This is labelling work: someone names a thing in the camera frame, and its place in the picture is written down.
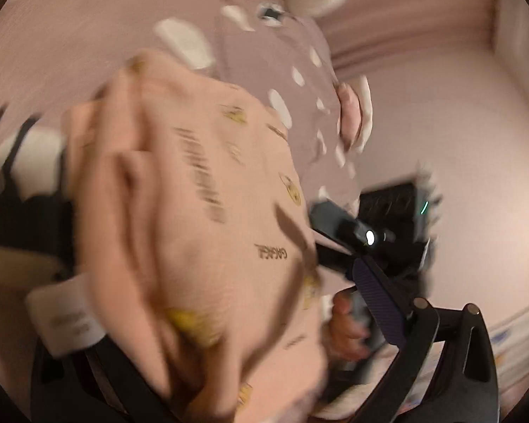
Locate pink and cream folded clothes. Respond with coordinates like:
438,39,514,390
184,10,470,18
336,75,373,154

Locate mauve deer print blanket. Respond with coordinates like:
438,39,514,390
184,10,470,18
0,0,363,296

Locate right hand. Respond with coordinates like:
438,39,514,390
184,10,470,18
327,288,371,362

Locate pink cartoon print baby onesie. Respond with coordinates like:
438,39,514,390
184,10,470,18
67,50,327,422

